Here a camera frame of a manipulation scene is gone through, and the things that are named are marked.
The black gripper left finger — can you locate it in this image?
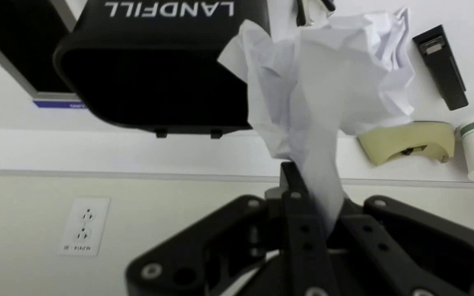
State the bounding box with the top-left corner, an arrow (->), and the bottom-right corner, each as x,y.
125,164 -> 339,296

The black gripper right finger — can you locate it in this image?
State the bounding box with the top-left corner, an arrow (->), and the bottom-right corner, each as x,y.
329,196 -> 474,296

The white paper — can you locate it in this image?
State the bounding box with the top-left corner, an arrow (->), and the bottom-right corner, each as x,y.
217,9 -> 413,233

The black landfill waste bin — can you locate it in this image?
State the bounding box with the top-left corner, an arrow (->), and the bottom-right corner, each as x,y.
52,0 -> 270,139

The beige tape dispenser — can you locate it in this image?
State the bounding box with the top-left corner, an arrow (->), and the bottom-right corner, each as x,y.
357,121 -> 456,167

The black stapler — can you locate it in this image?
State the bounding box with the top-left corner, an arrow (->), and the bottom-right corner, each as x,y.
413,25 -> 469,111

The white wall power outlet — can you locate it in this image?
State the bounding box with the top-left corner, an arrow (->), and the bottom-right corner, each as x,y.
59,198 -> 110,257

